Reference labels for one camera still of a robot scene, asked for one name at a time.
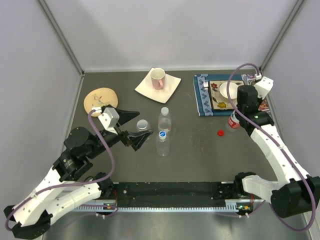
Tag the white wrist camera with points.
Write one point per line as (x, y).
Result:
(109, 118)
(263, 87)

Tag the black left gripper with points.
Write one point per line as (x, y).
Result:
(137, 139)

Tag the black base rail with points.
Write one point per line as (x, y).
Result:
(173, 194)

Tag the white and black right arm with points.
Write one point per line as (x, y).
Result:
(295, 191)

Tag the metal frame post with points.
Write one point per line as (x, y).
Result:
(60, 35)
(298, 5)

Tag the clear bottle with red label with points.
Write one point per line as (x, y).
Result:
(232, 123)

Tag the pink ceramic mug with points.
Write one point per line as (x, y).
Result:
(158, 78)

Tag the short clear capped bottle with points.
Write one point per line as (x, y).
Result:
(143, 126)

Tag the blue patterned placemat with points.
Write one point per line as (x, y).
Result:
(203, 98)

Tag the grey slotted cable duct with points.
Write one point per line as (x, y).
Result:
(104, 206)

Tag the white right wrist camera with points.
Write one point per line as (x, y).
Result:
(263, 87)

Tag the white square plate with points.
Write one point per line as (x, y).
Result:
(146, 89)

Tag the beige oval painted plate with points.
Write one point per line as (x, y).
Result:
(100, 97)

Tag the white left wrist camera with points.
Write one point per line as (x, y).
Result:
(109, 118)

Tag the clear bottle with blue cap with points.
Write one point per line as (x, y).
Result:
(163, 144)

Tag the silver fork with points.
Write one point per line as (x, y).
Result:
(206, 84)

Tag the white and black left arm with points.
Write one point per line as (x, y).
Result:
(60, 191)

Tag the red bottle cap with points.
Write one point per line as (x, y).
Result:
(221, 133)

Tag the white ceramic bowl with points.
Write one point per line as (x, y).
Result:
(228, 90)

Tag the clear bottle with white cap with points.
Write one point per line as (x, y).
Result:
(165, 120)

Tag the left metal frame post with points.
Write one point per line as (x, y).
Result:
(60, 35)

